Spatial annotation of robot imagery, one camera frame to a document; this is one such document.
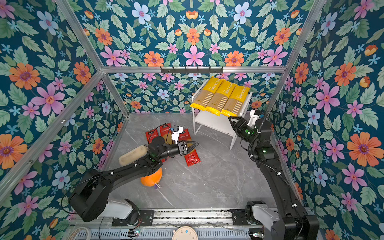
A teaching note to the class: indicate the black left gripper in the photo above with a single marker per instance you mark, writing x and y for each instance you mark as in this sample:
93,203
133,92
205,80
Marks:
181,144

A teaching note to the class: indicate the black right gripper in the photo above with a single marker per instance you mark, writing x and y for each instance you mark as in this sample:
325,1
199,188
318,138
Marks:
242,122

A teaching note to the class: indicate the yellow spaghetti bag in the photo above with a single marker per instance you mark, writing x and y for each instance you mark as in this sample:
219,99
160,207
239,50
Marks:
220,97
204,96
233,106

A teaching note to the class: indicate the red spaghetti bag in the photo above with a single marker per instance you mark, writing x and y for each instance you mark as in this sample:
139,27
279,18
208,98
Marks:
192,158
150,135
166,133

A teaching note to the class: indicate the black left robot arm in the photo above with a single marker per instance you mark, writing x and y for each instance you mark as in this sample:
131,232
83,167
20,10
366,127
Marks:
90,198

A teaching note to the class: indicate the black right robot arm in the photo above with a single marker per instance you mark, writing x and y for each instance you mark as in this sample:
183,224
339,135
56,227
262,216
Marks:
290,221

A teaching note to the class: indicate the white two-tier shelf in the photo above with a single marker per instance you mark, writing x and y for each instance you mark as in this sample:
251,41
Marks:
219,123

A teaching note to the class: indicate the orange plush toy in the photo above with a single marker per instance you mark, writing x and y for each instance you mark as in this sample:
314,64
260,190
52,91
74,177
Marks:
153,179

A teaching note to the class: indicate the beige bread loaf toy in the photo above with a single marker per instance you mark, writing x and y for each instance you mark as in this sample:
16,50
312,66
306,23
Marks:
133,155

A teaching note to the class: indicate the white round timer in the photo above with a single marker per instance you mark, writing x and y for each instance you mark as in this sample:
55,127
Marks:
185,233

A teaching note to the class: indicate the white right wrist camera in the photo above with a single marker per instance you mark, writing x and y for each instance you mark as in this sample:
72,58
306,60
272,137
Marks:
254,116

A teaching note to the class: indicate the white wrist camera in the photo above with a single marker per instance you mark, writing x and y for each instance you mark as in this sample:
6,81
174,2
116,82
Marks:
177,130
254,116

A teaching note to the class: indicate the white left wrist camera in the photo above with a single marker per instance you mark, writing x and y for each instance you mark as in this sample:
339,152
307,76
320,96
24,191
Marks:
177,130

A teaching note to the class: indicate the black hook rail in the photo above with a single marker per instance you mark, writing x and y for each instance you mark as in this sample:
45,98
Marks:
188,70

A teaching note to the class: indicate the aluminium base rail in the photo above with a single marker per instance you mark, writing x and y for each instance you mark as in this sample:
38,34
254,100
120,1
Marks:
208,218

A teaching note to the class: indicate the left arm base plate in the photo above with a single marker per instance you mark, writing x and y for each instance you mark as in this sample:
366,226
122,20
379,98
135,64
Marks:
136,219

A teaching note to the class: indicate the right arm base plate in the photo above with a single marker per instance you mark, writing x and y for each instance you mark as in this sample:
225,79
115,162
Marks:
239,217

